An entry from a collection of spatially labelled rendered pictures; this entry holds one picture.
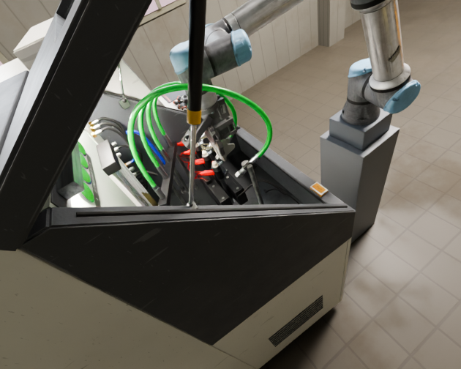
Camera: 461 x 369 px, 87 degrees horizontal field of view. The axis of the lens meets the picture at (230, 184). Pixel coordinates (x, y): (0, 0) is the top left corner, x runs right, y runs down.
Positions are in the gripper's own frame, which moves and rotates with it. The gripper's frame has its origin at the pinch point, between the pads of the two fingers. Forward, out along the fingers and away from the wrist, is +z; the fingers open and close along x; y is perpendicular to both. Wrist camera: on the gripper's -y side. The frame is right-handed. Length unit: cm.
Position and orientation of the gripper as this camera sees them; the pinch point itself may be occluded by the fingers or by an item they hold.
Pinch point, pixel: (222, 159)
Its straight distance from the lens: 81.8
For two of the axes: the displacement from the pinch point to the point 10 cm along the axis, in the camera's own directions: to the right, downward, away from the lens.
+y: 8.2, -5.5, 1.5
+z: 2.9, 6.4, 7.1
